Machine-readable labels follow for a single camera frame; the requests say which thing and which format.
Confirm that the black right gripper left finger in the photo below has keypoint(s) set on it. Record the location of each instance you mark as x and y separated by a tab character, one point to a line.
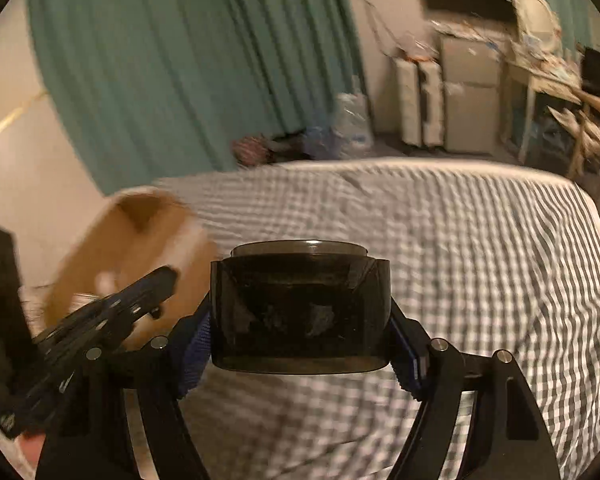
89	437

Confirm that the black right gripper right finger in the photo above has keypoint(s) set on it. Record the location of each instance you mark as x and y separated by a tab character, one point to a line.
507	436

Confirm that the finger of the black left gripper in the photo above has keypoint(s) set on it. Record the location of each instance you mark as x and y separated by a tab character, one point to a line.
130	294

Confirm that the black glossy jar box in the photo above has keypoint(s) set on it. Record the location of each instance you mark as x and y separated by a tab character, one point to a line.
293	308

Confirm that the person right hand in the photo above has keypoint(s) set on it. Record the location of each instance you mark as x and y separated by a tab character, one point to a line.
31	446

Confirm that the brown cardboard box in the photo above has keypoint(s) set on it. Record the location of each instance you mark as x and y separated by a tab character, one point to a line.
139	230

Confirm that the checkered bed sheet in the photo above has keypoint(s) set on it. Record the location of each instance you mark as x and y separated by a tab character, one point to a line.
485	256

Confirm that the clear water bottle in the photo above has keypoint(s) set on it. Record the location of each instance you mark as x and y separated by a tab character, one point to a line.
351	126

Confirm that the black chair with clothes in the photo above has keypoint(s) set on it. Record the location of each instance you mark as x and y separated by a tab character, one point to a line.
584	125

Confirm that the white suitcase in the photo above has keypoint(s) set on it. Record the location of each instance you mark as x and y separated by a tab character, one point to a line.
420	95

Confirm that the white dressing table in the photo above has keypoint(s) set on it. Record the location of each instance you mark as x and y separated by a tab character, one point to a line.
520	87

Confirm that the grey mini fridge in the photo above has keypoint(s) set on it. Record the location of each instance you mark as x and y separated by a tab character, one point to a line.
471	71

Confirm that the oval vanity mirror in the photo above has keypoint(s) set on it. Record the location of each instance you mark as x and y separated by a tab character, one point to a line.
540	28

